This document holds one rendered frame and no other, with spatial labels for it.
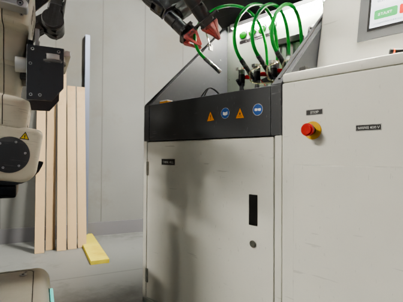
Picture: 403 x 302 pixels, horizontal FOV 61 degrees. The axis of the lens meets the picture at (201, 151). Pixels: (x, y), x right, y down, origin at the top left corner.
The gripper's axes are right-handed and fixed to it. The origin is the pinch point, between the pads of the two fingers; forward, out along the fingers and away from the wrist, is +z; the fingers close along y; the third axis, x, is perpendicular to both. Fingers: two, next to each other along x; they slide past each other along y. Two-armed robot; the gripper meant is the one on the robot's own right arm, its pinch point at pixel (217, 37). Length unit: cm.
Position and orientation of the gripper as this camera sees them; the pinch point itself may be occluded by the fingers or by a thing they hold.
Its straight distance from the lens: 144.1
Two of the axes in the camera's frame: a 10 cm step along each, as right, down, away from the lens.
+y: 6.2, -6.9, 3.8
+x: -5.1, 0.2, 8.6
